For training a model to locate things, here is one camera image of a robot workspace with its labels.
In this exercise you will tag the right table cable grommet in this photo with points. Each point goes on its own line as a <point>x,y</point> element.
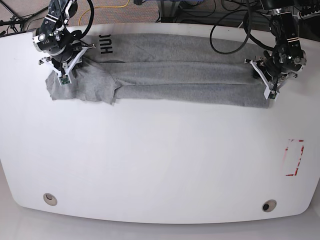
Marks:
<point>269,205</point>

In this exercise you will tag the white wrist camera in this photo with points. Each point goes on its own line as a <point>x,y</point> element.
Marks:
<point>270,94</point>
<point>64,80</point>

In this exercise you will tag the table cable grommet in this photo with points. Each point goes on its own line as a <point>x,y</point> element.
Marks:
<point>50,199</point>
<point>269,205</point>

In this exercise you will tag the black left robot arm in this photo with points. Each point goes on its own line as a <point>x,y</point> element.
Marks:
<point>281,25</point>

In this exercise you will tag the metal equipment frame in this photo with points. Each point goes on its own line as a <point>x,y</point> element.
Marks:
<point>168,10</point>

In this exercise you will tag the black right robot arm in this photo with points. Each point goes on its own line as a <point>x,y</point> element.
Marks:
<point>53,35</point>

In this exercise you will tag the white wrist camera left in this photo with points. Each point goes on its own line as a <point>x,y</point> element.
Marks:
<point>270,94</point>

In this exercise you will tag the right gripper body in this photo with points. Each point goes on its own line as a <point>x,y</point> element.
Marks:
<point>65,60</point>

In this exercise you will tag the left table cable grommet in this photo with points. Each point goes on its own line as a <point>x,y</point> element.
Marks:
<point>50,199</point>

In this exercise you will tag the red tape rectangle marking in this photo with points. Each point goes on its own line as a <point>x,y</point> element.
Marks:
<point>293,156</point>

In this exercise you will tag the white power strip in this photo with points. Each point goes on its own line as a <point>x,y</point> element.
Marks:
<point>308,11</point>

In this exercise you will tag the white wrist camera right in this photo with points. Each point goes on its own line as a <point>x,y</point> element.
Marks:
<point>64,80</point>

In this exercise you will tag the black tripod stand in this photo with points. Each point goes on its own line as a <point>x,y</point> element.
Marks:
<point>17,23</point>

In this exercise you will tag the grey T-shirt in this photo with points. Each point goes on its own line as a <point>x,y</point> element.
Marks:
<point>163,67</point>

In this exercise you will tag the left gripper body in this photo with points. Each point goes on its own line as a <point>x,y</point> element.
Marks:
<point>273,71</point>

